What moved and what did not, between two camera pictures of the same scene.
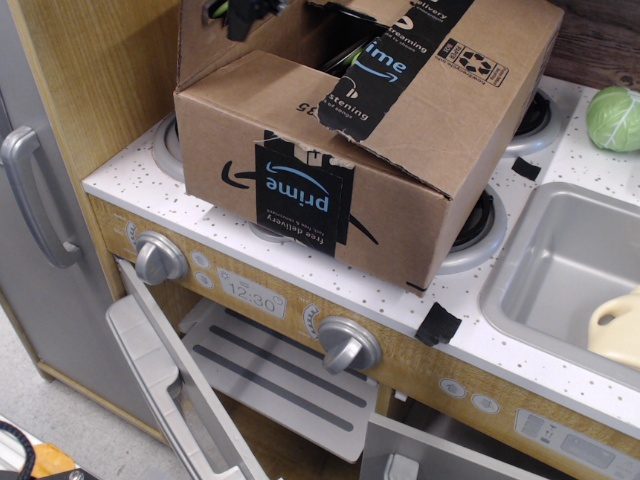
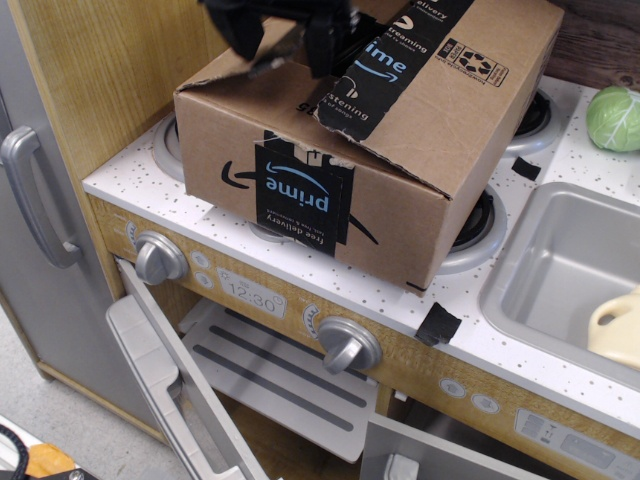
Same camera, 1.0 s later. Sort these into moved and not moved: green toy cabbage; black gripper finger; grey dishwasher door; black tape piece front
Moved: black gripper finger
Not moved: grey dishwasher door; black tape piece front; green toy cabbage
